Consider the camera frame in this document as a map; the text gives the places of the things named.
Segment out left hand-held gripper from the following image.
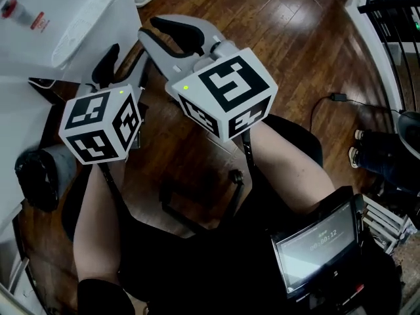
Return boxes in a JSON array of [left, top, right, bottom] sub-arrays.
[[58, 43, 150, 166]]

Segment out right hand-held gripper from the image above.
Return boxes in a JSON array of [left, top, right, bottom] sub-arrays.
[[137, 14, 279, 144]]

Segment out white cabinet door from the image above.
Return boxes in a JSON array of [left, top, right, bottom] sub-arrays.
[[0, 75, 72, 242]]

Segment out person's right forearm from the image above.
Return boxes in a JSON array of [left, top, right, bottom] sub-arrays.
[[241, 119, 336, 217]]

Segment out person's left forearm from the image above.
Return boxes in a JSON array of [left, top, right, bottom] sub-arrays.
[[72, 161, 133, 290]]

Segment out white water dispenser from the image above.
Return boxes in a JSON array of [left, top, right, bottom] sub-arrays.
[[0, 0, 143, 78]]

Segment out white slotted drip tray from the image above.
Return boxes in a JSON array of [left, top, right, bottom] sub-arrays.
[[51, 0, 123, 68]]

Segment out black metal stand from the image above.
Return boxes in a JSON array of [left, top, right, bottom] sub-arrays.
[[158, 168, 246, 240]]

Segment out black metal railing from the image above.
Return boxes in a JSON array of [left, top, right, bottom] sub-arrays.
[[356, 0, 420, 112]]

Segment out person's black clothing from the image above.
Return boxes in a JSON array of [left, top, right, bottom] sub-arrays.
[[61, 113, 405, 315]]

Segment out white furniture panel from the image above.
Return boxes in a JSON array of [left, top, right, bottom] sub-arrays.
[[0, 241, 37, 315]]

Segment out black screen device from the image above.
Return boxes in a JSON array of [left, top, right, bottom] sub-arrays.
[[270, 194, 367, 300]]

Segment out white slatted rack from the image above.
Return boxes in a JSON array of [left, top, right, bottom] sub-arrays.
[[360, 194, 418, 257]]

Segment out black power adapter with cable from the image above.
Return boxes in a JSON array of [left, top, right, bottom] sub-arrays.
[[308, 92, 403, 114]]

